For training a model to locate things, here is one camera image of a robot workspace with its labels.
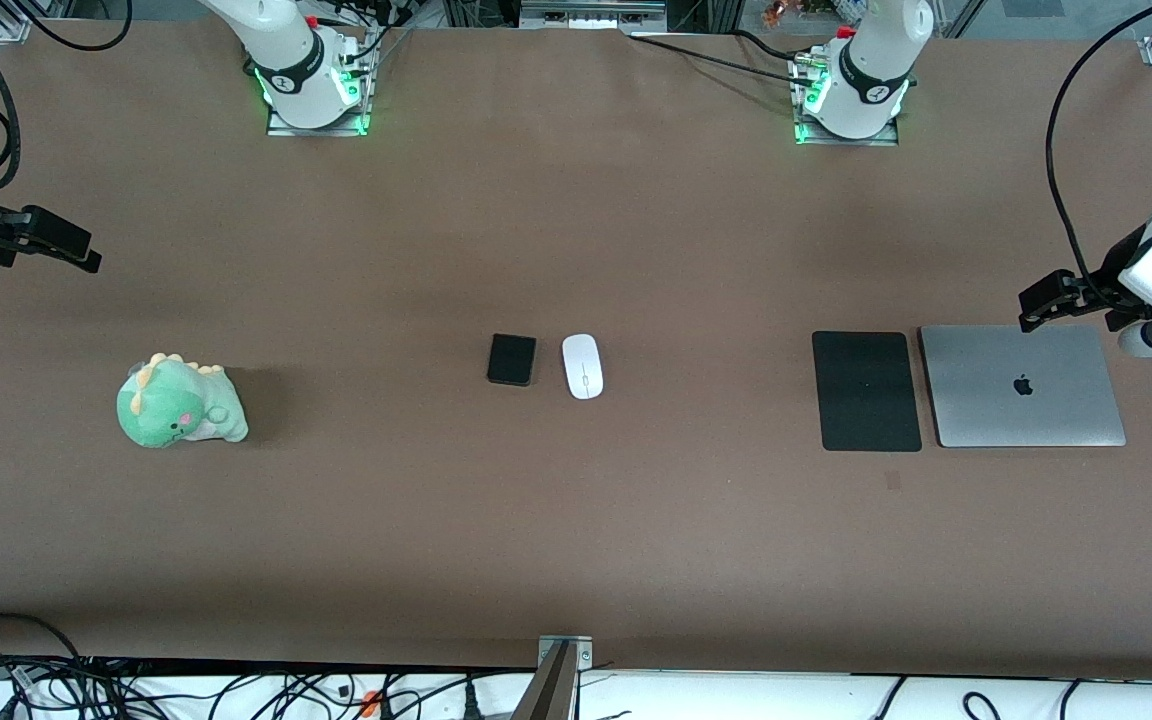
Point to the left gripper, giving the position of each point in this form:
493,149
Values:
1099,282

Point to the white computer mouse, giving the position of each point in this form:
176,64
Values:
583,366

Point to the black phone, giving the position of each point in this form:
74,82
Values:
512,360

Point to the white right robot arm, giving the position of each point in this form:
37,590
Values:
286,50

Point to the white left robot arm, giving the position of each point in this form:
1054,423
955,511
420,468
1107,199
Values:
876,60

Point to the black mouse pad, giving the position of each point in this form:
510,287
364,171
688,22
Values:
866,390

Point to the silver laptop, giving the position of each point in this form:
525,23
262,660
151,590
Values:
986,400

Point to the green dinosaur plush toy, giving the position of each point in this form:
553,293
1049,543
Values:
176,410

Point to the orange plug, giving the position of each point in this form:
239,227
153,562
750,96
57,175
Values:
371,703

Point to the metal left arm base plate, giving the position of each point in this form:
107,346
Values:
816,139

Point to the metal rail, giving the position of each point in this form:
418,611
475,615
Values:
591,15

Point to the aluminium profile bracket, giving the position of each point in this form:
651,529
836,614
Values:
556,680

